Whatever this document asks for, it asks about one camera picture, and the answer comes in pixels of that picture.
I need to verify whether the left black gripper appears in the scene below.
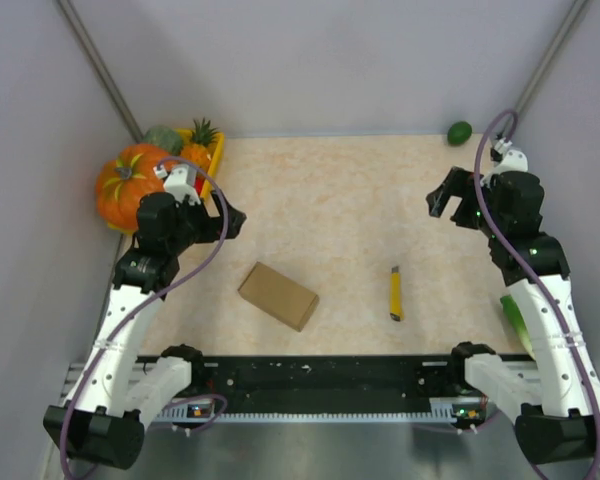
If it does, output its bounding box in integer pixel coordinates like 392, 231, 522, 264
167, 189, 245, 255

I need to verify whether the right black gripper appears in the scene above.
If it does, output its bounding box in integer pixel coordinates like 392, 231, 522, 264
426, 167, 505, 239

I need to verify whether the brown cardboard express box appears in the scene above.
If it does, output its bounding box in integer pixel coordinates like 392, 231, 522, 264
238, 262, 320, 332

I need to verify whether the yellow utility knife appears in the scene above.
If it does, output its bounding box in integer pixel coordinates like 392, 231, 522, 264
389, 265, 403, 322

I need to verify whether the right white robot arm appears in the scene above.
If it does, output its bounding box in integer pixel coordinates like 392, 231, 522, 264
426, 167, 600, 465

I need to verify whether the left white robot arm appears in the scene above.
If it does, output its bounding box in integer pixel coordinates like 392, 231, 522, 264
43, 190, 246, 479

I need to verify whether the green lime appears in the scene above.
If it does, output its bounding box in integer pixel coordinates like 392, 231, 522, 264
446, 121, 473, 147

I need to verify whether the small pineapple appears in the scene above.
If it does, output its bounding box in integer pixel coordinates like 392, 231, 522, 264
180, 117, 218, 172

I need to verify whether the yellow plastic tray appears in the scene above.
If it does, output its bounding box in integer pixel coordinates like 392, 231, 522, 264
95, 121, 225, 235

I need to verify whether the green squash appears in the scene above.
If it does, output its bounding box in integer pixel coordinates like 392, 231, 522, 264
142, 125, 184, 156

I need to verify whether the orange pumpkin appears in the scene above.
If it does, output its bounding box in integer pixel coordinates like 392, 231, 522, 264
95, 143, 169, 235

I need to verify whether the green lettuce head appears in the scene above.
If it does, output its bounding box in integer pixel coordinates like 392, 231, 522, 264
500, 295, 535, 359

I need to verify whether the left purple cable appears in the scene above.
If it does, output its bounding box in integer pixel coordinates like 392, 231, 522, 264
59, 155, 228, 479

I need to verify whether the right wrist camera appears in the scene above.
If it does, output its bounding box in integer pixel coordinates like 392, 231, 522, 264
489, 137, 528, 175

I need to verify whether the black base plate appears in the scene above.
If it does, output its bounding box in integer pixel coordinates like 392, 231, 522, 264
177, 354, 482, 416

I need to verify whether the aluminium frame rail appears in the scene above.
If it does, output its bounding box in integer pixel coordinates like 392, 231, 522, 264
62, 362, 546, 425

